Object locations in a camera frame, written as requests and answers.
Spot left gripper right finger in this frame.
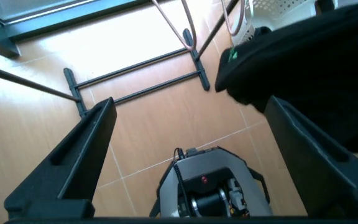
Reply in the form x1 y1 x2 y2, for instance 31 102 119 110
264 95 358 217

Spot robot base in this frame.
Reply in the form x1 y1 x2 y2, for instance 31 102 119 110
149 146 273 218

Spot black shorts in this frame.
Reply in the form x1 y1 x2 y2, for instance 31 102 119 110
214 0 358 153

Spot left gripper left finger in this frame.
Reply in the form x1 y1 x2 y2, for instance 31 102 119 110
4 96 118 218

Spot black clothes rack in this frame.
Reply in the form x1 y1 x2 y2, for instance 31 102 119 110
0 0 241 118

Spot window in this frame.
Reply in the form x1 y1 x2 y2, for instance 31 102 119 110
0 0 155 58

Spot white laundry basket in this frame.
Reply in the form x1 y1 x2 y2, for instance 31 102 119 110
231 0 338 46

